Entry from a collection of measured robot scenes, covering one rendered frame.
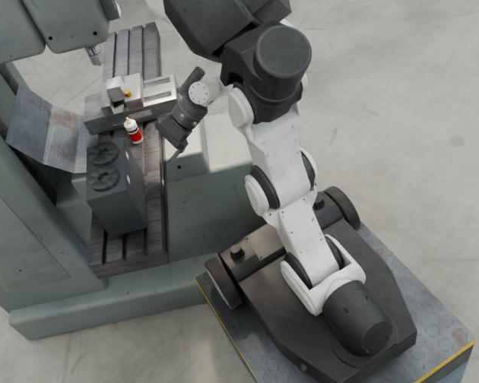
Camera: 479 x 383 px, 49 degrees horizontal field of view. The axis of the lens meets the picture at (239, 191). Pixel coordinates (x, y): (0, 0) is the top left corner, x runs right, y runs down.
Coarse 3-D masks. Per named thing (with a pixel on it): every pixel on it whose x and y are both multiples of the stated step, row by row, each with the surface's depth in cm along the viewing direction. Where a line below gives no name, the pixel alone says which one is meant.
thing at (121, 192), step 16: (112, 144) 158; (96, 160) 155; (112, 160) 154; (128, 160) 159; (96, 176) 150; (112, 176) 149; (128, 176) 154; (96, 192) 148; (112, 192) 147; (128, 192) 149; (144, 192) 169; (96, 208) 150; (112, 208) 151; (128, 208) 153; (144, 208) 163; (112, 224) 157; (128, 224) 158; (144, 224) 159
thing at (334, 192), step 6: (330, 186) 203; (330, 192) 198; (336, 192) 197; (342, 192) 196; (336, 198) 195; (342, 198) 195; (348, 198) 195; (336, 204) 196; (342, 204) 194; (348, 204) 194; (342, 210) 194; (348, 210) 194; (354, 210) 194; (348, 216) 194; (354, 216) 194; (348, 222) 195; (354, 222) 195; (354, 228) 197
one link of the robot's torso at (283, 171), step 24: (240, 96) 118; (240, 120) 124; (288, 120) 133; (264, 144) 133; (288, 144) 137; (264, 168) 143; (288, 168) 143; (312, 168) 148; (264, 192) 145; (288, 192) 146
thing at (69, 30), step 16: (32, 0) 146; (48, 0) 147; (64, 0) 147; (80, 0) 148; (96, 0) 154; (32, 16) 150; (48, 16) 150; (64, 16) 151; (80, 16) 151; (96, 16) 153; (48, 32) 154; (64, 32) 155; (80, 32) 155; (96, 32) 156; (64, 48) 159; (80, 48) 160
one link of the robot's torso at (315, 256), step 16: (256, 192) 146; (256, 208) 154; (288, 208) 156; (304, 208) 158; (272, 224) 158; (288, 224) 157; (304, 224) 159; (288, 240) 162; (304, 240) 161; (320, 240) 163; (288, 256) 167; (304, 256) 162; (320, 256) 163; (336, 256) 165; (304, 272) 163; (320, 272) 164
